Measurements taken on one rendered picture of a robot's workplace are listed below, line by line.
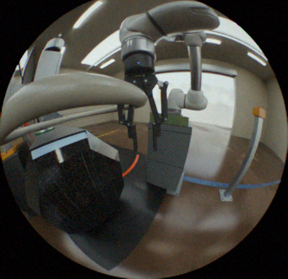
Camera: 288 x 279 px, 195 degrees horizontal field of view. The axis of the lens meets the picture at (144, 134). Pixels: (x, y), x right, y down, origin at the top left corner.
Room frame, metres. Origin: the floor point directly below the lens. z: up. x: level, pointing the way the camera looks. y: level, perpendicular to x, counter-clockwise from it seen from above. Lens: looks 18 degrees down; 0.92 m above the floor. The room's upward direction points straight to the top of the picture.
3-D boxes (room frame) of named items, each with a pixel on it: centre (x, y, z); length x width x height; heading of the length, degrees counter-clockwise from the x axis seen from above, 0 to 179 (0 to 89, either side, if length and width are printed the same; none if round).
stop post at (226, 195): (0.30, -1.06, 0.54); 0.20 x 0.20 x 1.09; 62
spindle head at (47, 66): (0.41, 0.93, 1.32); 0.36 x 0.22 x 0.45; 73
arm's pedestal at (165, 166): (0.85, -0.31, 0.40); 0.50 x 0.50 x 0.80; 60
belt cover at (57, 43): (0.49, 1.19, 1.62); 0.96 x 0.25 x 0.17; 73
